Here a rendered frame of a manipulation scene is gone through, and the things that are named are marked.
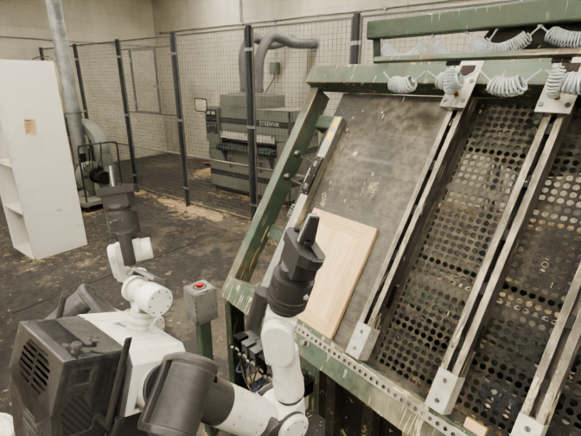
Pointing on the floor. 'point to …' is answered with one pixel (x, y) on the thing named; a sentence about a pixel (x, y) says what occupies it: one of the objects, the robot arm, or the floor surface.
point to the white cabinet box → (36, 162)
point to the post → (206, 356)
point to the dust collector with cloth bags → (95, 174)
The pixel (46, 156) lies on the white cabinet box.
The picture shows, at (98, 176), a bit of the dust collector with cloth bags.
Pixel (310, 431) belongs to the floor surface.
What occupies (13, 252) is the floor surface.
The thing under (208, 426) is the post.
